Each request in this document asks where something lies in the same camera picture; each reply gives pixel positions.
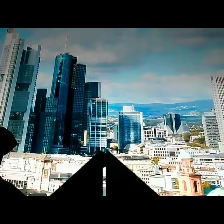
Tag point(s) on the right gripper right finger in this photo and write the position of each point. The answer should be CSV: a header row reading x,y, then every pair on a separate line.
x,y
123,181

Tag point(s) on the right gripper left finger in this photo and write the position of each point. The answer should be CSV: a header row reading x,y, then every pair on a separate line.
x,y
86,181

